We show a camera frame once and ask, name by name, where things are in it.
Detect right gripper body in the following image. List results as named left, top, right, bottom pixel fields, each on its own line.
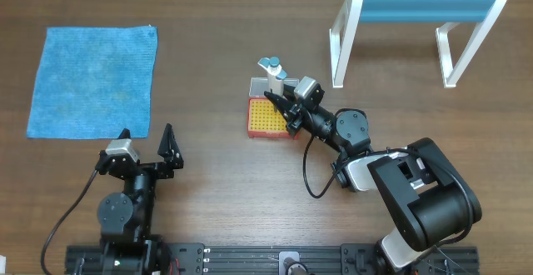
left=286, top=82, right=330, bottom=139

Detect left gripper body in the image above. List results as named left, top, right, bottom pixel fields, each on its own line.
left=96, top=149, right=185, bottom=181

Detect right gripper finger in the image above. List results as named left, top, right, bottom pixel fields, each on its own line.
left=264, top=91, right=298, bottom=122

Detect red and yellow tip box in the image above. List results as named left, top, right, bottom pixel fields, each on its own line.
left=247, top=77, right=301, bottom=140

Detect blue cloth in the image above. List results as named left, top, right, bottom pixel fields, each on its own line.
left=25, top=25, right=159, bottom=140

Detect white and blue stand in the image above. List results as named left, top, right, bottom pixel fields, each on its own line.
left=328, top=0, right=511, bottom=89

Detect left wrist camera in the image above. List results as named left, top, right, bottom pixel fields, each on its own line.
left=104, top=137, right=141, bottom=164

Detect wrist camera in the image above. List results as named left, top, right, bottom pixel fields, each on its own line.
left=104, top=137, right=141, bottom=164
left=293, top=76, right=320, bottom=101

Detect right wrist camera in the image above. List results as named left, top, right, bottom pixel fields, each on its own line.
left=293, top=76, right=320, bottom=101

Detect black cable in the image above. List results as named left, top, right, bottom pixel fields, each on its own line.
left=39, top=168, right=100, bottom=275
left=301, top=133, right=476, bottom=251

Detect mounting rail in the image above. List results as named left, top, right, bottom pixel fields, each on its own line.
left=65, top=242, right=480, bottom=275

